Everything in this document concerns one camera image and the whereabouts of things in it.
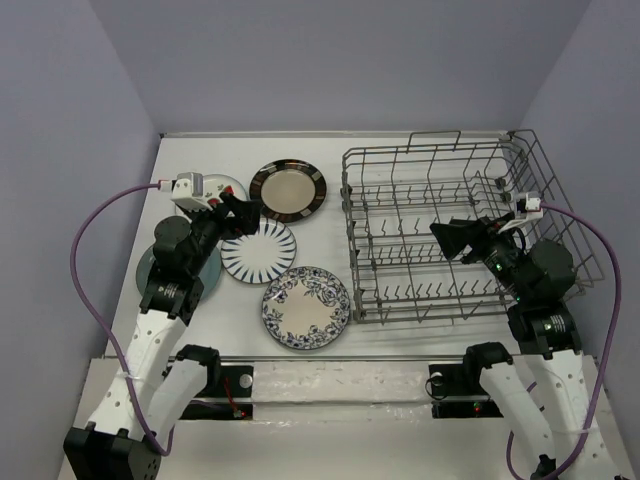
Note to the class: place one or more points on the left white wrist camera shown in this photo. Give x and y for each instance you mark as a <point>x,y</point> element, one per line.
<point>188,192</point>

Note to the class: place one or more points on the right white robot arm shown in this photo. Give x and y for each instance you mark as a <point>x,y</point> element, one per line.
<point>554,423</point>

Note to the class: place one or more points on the blue floral pattern plate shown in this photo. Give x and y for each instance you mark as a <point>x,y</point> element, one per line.
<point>306,308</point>

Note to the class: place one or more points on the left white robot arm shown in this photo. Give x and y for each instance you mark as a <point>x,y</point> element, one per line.
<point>131,430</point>

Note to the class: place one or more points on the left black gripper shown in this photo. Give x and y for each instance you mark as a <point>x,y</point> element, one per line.
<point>244,221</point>

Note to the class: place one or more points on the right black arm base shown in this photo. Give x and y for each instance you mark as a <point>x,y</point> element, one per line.
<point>453,397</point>

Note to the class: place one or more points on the white strawberry pattern plate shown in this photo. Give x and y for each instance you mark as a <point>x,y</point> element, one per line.
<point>215,184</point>

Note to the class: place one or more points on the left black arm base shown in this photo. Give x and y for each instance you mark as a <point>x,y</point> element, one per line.
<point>229,400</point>

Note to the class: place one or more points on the dark striped rim plate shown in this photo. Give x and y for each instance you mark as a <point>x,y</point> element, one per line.
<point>290,190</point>

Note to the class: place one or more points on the plain teal plate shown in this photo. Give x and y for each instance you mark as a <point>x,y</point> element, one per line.
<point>209,275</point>

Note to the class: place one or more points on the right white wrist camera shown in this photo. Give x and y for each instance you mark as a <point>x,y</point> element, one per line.
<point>527,210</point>

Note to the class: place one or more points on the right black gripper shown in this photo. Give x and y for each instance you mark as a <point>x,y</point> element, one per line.
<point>477,233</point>

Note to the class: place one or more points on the white blue striped plate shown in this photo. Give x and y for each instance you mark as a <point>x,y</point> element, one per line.
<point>262,257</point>

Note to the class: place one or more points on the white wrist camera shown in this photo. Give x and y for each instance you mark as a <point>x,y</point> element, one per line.
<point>527,210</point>
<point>188,192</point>

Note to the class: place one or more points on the grey wire dish rack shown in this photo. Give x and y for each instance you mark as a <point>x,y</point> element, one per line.
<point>392,194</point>

